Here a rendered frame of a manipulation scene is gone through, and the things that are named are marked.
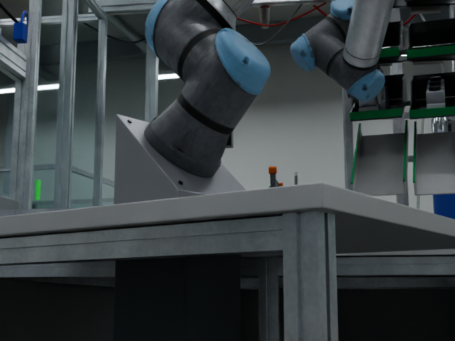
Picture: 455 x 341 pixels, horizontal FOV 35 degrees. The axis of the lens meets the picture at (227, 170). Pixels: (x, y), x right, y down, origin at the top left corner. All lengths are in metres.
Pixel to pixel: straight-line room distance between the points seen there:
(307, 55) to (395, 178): 0.45
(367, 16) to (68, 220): 0.72
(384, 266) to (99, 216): 0.83
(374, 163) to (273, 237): 1.10
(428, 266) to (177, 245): 0.85
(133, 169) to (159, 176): 0.07
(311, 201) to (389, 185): 1.05
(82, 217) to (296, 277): 0.35
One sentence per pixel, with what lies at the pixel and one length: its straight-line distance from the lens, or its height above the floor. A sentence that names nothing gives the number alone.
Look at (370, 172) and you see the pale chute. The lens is 1.90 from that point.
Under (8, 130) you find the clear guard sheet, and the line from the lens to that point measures 3.31.
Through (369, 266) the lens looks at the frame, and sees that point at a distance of 1.66.
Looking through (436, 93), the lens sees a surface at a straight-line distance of 1.90.
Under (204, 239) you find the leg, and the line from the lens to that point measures 0.91.
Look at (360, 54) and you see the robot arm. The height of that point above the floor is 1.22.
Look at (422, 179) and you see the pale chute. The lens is 1.88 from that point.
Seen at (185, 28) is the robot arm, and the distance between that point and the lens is 1.30.
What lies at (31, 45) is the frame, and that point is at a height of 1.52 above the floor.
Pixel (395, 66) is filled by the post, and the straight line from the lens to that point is 3.13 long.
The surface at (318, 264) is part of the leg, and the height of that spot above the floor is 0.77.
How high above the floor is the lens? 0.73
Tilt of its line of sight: 10 degrees up
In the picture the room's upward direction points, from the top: straight up
